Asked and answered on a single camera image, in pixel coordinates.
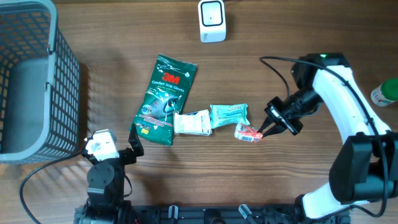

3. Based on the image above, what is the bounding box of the grey plastic basket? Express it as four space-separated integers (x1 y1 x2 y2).
1 0 81 164

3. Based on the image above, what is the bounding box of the green 3M gloves packet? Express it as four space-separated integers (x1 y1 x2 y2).
131 54 197 146

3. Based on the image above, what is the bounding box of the red white small packet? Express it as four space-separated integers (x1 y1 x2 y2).
234 123 263 142

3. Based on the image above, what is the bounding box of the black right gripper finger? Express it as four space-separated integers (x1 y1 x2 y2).
257 116 273 133
262 124 286 138

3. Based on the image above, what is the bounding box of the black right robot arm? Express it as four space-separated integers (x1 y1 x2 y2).
259 53 397 223

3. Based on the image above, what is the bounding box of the white blue packet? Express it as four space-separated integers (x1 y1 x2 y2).
174 110 212 136

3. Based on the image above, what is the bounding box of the green lid jar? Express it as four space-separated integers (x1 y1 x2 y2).
371 78 398 107

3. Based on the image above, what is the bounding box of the black left camera cable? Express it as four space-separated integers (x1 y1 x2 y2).
19 151 85 224

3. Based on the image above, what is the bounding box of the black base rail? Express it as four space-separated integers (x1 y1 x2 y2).
73 203 351 224

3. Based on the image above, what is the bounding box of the black camera cable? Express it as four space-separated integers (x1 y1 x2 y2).
259 55 391 218
19 151 85 224

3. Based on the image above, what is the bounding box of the light blue tissue packet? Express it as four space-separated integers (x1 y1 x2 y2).
210 103 250 129

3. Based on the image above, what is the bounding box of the white barcode scanner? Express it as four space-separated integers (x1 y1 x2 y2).
198 0 226 43

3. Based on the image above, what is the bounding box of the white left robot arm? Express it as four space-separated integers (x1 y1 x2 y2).
73 128 144 224

